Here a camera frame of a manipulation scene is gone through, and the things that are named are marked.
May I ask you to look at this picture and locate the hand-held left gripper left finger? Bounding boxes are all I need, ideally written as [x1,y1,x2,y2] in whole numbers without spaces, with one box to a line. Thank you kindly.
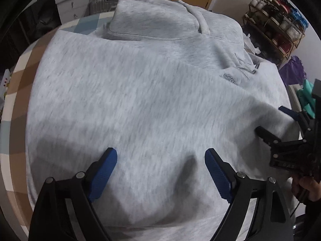
[29,147,118,241]

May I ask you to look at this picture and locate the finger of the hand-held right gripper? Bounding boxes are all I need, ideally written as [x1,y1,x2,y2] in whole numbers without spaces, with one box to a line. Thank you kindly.
[255,127,282,147]
[279,106,313,133]

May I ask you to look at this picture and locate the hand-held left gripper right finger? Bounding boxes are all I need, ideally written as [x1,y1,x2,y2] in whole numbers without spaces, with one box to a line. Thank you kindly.
[204,148,295,241]

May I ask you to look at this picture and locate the light grey hoodie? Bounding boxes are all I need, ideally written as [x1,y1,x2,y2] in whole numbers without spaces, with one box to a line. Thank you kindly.
[25,0,301,234]

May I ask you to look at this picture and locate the person's right hand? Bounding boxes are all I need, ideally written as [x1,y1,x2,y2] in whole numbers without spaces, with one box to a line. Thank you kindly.
[291,176,321,202]

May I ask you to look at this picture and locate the teal cloth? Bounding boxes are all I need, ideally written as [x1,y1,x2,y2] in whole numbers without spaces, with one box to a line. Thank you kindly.
[297,79,316,118]

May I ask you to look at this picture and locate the purple bag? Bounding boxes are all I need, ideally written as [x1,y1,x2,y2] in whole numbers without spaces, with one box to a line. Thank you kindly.
[279,55,308,88]

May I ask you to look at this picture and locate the large white plastic bag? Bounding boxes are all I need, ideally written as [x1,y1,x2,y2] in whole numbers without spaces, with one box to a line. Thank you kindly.
[243,33,262,54]

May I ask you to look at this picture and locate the wooden shoe rack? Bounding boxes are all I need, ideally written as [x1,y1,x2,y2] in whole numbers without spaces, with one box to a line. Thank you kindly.
[242,0,309,63]

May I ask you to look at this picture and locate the checked blanket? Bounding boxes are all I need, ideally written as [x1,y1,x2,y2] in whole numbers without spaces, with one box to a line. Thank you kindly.
[0,11,118,236]

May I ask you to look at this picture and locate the white printed packet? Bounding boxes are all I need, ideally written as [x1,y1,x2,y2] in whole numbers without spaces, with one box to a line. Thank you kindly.
[0,68,10,106]

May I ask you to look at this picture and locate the silver suitcase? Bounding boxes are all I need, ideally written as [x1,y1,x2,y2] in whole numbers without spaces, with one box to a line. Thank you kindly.
[88,0,146,17]

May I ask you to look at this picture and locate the white drawer cabinet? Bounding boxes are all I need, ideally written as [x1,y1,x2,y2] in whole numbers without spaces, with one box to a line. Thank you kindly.
[54,0,94,26]

